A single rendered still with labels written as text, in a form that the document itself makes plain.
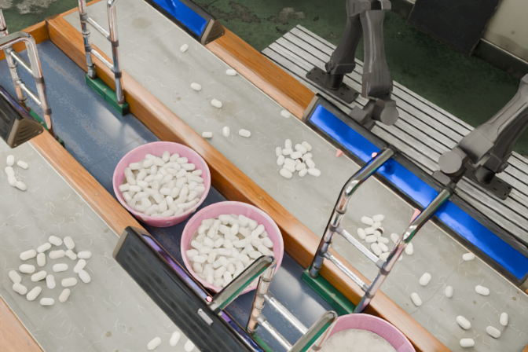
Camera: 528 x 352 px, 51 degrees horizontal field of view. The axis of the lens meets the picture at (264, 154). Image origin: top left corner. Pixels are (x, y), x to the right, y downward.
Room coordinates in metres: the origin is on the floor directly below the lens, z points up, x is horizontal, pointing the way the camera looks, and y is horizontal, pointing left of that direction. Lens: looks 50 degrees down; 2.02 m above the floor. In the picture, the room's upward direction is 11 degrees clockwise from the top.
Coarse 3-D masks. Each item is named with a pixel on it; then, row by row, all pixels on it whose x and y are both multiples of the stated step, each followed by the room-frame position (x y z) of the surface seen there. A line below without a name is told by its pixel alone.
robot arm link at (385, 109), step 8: (392, 80) 1.27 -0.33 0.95; (392, 88) 1.26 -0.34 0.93; (368, 96) 1.22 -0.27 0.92; (376, 96) 1.22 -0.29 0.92; (384, 96) 1.23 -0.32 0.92; (376, 104) 1.19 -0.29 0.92; (384, 104) 1.16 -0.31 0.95; (392, 104) 1.16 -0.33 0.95; (376, 112) 1.16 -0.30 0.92; (384, 112) 1.14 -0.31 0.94; (392, 112) 1.15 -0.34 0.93; (384, 120) 1.13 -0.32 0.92; (392, 120) 1.14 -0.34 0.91
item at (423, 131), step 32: (288, 32) 1.76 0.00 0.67; (288, 64) 1.57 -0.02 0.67; (320, 64) 1.61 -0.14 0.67; (416, 96) 1.54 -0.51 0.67; (384, 128) 1.35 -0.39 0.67; (416, 128) 1.39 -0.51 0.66; (448, 128) 1.41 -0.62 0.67; (416, 160) 1.23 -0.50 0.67; (512, 160) 1.32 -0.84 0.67; (480, 192) 1.15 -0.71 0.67; (512, 192) 1.18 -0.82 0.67; (512, 224) 1.05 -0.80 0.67
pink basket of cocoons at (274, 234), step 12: (216, 204) 0.83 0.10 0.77; (228, 204) 0.85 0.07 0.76; (240, 204) 0.85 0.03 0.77; (192, 216) 0.78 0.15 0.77; (204, 216) 0.81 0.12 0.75; (216, 216) 0.82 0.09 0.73; (252, 216) 0.84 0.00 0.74; (264, 216) 0.83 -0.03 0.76; (192, 228) 0.76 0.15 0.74; (276, 228) 0.80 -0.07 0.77; (276, 240) 0.77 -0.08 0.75; (276, 252) 0.75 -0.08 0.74; (216, 288) 0.59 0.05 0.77; (252, 288) 0.61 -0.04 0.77
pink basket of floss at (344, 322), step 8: (344, 320) 0.59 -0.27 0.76; (352, 320) 0.59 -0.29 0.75; (360, 320) 0.60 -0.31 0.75; (368, 320) 0.60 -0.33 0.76; (376, 320) 0.60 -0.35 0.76; (336, 328) 0.57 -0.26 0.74; (344, 328) 0.58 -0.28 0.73; (360, 328) 0.59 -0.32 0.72; (368, 328) 0.59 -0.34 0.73; (376, 328) 0.59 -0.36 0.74; (384, 328) 0.59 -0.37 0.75; (392, 328) 0.59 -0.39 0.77; (328, 336) 0.55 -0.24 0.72; (384, 336) 0.58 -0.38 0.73; (392, 336) 0.58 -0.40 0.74; (400, 336) 0.57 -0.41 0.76; (392, 344) 0.56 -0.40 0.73; (400, 344) 0.56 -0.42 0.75; (408, 344) 0.55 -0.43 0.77
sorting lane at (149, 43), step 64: (128, 0) 1.67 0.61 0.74; (128, 64) 1.33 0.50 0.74; (192, 64) 1.39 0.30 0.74; (192, 128) 1.11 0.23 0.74; (256, 128) 1.16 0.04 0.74; (320, 192) 0.97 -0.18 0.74; (384, 192) 1.01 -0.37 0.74; (448, 256) 0.84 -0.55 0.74; (448, 320) 0.65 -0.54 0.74; (512, 320) 0.69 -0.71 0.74
